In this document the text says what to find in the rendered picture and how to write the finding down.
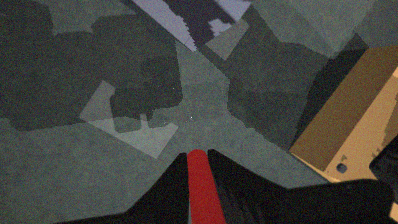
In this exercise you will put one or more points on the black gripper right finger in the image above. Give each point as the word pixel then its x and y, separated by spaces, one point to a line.
pixel 248 198

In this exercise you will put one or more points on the red peg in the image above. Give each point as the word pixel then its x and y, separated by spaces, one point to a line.
pixel 204 201

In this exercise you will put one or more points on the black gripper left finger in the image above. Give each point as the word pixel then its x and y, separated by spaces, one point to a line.
pixel 166 202

